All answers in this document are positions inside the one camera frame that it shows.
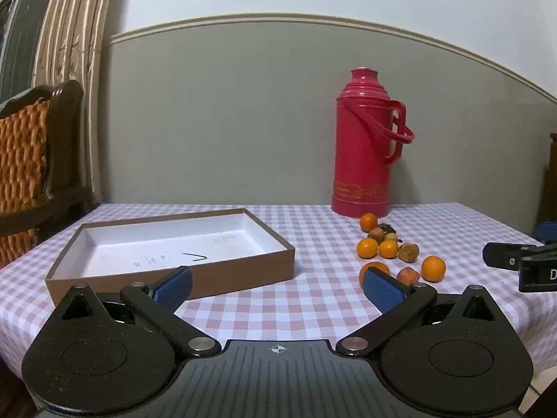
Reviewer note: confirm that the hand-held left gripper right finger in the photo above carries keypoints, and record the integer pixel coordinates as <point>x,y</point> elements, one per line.
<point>385,291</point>

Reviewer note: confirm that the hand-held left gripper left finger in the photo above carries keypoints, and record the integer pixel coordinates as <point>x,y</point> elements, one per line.
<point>174,289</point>

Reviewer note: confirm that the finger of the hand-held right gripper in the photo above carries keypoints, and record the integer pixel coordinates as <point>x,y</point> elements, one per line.
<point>500,254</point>
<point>548,233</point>

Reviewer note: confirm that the orange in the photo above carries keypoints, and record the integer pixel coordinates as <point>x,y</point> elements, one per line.
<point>367,248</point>
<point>369,222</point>
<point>375,265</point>
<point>433,268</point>
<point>388,249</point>

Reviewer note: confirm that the brown persimmon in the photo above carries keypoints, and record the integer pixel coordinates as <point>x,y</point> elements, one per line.
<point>374,234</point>
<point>408,275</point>
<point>409,252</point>

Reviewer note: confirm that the small tan fruit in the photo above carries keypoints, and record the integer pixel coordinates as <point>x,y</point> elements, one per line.
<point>390,237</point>

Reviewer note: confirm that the dark dried persimmon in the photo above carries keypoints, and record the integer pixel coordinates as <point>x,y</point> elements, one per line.
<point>385,227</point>

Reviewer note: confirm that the brown cardboard box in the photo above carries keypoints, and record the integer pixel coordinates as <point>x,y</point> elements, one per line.
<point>130,244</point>

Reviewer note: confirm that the wooden cabinet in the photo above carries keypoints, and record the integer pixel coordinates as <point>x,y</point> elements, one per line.
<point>551,174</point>

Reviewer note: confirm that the pink checked tablecloth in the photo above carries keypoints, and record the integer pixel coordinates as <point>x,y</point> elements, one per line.
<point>313,305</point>

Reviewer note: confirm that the red thermos flask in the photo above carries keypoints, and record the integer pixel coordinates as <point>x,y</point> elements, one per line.
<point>361,161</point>

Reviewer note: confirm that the orange woven seat cushion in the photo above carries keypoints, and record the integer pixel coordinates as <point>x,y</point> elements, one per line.
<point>15,246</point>

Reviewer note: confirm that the dark wooden chair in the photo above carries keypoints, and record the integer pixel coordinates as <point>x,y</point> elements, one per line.
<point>69,139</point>

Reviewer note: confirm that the orange woven back cushion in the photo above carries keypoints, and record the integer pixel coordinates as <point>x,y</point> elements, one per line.
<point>21,156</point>

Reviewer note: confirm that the striped beige curtain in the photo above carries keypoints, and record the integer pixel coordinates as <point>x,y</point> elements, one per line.
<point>74,52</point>

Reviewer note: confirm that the window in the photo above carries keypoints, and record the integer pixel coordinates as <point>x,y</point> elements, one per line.
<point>21,30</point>

